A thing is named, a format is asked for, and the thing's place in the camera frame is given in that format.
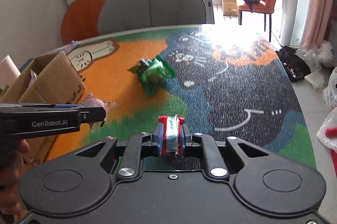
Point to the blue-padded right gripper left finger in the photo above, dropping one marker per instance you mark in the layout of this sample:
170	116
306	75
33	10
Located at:
138	147

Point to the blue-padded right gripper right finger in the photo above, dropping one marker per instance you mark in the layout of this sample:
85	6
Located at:
204	147

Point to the open cardboard box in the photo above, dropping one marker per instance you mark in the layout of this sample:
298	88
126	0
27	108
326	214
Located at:
50	79

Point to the cardboard box on floor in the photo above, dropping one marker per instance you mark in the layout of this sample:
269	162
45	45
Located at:
229	7

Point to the red white plastic bag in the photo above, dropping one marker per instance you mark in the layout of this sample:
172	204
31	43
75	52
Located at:
327	132

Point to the black clothes pile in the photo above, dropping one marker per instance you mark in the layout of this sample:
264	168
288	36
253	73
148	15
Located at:
295	67

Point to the grey upholstered chair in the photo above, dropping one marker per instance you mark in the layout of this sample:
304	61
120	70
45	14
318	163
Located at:
125	15

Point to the clear bag purple snacks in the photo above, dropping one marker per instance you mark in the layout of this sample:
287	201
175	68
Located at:
91	101

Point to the person's left hand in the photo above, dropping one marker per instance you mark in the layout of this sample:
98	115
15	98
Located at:
11	171

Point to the white paper roll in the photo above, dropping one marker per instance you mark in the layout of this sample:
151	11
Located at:
8	73

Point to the colourful cartoon table mat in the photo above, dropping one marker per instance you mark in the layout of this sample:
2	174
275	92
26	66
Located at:
223	85

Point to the red green snack bar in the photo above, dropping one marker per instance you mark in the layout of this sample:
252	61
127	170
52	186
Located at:
172	139

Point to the small blue card box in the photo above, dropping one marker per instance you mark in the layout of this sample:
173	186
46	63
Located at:
70	46

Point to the orange chair by wall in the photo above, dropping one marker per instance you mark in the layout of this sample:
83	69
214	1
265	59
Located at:
80	20

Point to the green candy bag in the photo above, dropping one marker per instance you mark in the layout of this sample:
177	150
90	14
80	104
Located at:
151	73

